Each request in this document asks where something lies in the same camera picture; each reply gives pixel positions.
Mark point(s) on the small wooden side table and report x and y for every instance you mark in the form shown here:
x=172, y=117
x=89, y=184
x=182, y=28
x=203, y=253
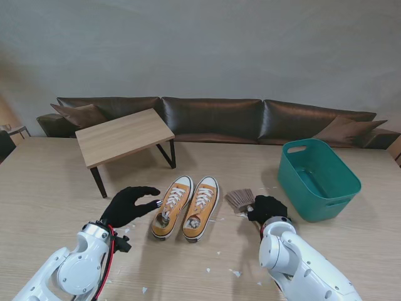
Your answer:
x=18, y=128

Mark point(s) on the brown leather sofa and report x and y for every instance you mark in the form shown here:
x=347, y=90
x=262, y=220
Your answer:
x=213, y=116

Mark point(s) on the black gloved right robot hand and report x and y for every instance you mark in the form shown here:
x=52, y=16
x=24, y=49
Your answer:
x=267, y=207

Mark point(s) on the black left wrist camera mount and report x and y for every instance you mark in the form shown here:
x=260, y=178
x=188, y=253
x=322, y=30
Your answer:
x=122, y=244

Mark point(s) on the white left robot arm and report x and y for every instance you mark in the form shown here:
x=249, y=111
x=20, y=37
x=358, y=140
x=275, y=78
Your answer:
x=72, y=269

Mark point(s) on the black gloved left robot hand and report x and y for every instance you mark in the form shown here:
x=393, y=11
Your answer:
x=122, y=207

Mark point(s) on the small wooden bench black legs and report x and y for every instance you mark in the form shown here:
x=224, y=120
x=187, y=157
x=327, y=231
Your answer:
x=125, y=138

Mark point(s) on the dark chair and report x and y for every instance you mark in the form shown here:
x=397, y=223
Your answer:
x=5, y=145

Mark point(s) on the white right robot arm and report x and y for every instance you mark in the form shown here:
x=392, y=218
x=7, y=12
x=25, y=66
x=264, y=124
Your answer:
x=300, y=263

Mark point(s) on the brown sofa cushion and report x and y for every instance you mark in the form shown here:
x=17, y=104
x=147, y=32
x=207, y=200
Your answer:
x=347, y=130
x=75, y=114

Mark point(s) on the green plastic basin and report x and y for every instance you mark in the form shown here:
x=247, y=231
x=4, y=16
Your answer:
x=313, y=178

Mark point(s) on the yellow canvas sneaker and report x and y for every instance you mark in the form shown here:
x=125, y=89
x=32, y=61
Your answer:
x=203, y=200
x=177, y=194

